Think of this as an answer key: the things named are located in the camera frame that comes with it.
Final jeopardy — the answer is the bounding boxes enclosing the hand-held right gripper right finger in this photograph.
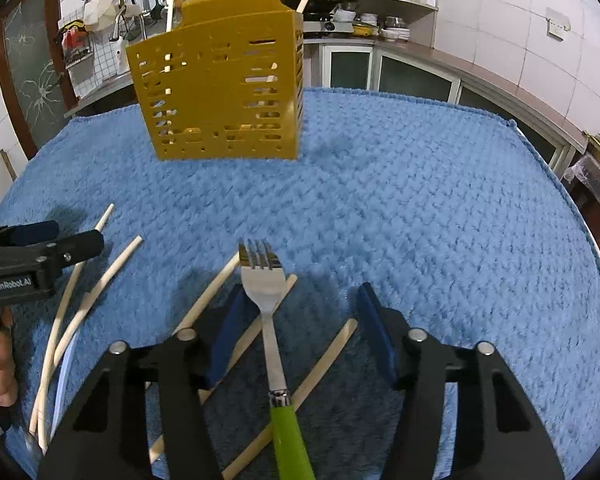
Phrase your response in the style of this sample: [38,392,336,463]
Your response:
[356,281,564,480]

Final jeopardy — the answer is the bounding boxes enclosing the green handled metal fork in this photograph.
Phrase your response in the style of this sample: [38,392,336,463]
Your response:
[237,238,316,480]

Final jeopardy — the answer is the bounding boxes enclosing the wooden stick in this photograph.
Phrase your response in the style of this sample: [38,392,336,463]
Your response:
[0,148,17,182]

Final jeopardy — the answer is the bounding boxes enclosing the white wall socket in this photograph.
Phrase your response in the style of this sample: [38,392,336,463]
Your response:
[546,7,572,39]

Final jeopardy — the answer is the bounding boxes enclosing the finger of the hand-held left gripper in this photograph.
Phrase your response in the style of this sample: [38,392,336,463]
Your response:
[0,220,62,251]
[30,230,105,275]

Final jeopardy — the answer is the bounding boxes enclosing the black frying pan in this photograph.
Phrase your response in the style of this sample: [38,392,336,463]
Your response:
[280,0,342,17]

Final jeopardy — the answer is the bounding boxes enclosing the glass cabinet door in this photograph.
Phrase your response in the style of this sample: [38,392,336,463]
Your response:
[325,45,374,92]
[377,52,459,105]
[459,84,567,167]

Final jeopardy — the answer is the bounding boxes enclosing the gas stove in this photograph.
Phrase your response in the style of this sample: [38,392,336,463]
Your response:
[302,16,357,37]

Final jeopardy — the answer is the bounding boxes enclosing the yellow perforated utensil holder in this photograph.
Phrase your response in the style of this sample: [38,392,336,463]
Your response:
[125,0,306,162]

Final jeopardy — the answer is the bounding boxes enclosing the corner kitchen shelf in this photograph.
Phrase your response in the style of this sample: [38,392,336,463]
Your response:
[325,0,441,45]

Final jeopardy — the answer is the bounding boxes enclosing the blue fluffy towel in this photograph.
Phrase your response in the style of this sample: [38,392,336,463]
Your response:
[0,86,600,480]

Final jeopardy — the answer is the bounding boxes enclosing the kitchen counter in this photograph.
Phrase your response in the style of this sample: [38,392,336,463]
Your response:
[305,34,590,153]

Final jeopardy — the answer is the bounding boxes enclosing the dark wooden stand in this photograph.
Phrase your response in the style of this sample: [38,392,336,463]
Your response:
[562,152,600,281]

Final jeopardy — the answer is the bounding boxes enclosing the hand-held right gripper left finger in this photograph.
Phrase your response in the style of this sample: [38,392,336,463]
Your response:
[37,282,262,480]

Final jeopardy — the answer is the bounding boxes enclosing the white cloth bag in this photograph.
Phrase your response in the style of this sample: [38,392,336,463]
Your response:
[82,0,118,32]

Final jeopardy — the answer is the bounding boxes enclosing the brown door with cracked glass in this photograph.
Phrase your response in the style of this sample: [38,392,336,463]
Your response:
[0,0,79,161]

